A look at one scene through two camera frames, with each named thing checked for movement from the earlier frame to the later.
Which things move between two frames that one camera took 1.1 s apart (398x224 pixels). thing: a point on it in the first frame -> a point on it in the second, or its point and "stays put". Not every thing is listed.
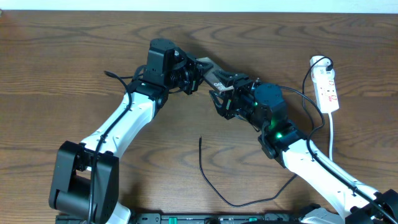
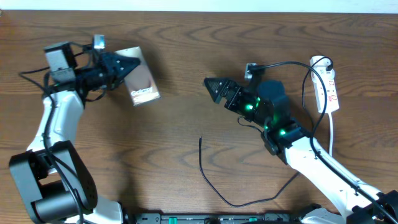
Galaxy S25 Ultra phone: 209,75 -> 140,83
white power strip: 323,77 stays put
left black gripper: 198,70 -> 112,63
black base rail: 218,218 stays put
